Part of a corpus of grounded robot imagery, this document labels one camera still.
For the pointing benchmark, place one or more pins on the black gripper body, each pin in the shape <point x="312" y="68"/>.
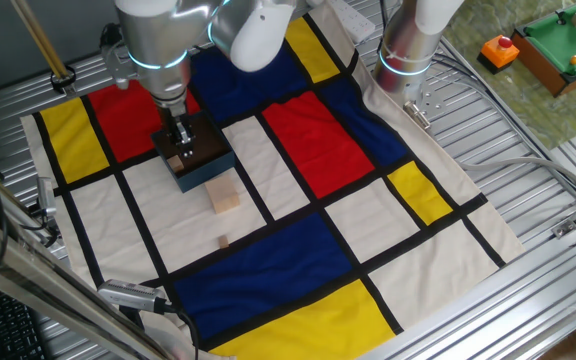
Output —
<point x="172" y="117"/>

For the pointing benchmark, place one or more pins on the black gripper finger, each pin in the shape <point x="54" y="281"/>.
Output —
<point x="188" y="140"/>
<point x="172" y="141"/>

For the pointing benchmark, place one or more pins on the small wooden cube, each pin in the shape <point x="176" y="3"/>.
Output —
<point x="175" y="163"/>
<point x="223" y="241"/>

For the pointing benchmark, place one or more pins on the large wooden cube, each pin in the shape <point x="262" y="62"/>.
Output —
<point x="222" y="196"/>

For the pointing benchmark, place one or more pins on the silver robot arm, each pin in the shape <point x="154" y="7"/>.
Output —
<point x="158" y="40"/>

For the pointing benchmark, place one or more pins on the dark blue gift box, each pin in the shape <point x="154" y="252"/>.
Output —
<point x="208" y="170"/>

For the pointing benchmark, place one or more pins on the black pole clamp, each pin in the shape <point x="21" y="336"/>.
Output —
<point x="63" y="80"/>

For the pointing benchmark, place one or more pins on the brass-coloured pole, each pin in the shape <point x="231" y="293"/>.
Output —
<point x="40" y="37"/>

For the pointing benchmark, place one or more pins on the colour-block patterned cloth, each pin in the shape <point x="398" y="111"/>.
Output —
<point x="278" y="270"/>

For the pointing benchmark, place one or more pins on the white power strip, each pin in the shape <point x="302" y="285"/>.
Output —
<point x="353" y="20"/>

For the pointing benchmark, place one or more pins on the orange emergency stop button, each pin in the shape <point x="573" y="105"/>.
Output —
<point x="498" y="55"/>

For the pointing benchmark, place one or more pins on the green textured mat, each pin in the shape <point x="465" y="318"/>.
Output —
<point x="518" y="110"/>

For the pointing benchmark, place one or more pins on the mini pool table toy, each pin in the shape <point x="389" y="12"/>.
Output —
<point x="558" y="45"/>

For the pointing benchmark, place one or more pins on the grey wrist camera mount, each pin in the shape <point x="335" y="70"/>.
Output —
<point x="115" y="65"/>

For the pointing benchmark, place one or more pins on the silver exterior camera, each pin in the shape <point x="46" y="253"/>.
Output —
<point x="46" y="195"/>
<point x="128" y="295"/>

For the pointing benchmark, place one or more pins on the black camera clamp mount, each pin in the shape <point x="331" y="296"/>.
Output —
<point x="48" y="232"/>

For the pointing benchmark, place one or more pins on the shiny metal frame bar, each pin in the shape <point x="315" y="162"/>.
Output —
<point x="43" y="280"/>

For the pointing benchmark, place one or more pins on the small metal bracket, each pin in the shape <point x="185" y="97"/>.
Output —
<point x="564" y="228"/>
<point x="417" y="116"/>

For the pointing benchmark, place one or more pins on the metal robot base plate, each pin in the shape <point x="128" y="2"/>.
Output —
<point x="433" y="97"/>

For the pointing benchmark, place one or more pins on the aluminium frame rail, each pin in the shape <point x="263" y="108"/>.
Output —
<point x="518" y="310"/>

